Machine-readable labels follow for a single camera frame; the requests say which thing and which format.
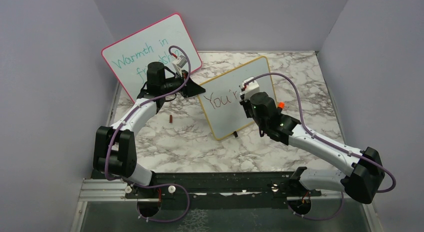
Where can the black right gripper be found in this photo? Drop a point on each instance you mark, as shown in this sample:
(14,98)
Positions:
(245,104)

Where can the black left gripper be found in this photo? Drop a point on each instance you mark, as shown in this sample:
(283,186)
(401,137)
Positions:
(189,88)

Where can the yellow framed whiteboard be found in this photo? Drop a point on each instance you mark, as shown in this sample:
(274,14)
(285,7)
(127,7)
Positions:
(221,100)

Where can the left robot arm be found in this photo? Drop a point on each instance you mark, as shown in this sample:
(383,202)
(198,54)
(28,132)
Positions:
(114,149)

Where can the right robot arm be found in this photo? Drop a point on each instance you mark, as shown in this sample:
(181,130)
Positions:
(358,172)

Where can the pink framed whiteboard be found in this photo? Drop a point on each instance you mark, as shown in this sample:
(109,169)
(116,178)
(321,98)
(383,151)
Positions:
(162,41)

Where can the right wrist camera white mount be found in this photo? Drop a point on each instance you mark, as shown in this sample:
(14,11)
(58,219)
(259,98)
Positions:
(248,88)

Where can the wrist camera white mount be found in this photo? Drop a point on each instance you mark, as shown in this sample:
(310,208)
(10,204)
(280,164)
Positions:
(179,64)
(248,88)

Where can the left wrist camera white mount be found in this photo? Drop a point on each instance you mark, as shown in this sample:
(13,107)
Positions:
(179,64)

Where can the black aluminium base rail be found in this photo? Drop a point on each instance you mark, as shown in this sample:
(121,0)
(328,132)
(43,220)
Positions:
(209,191)

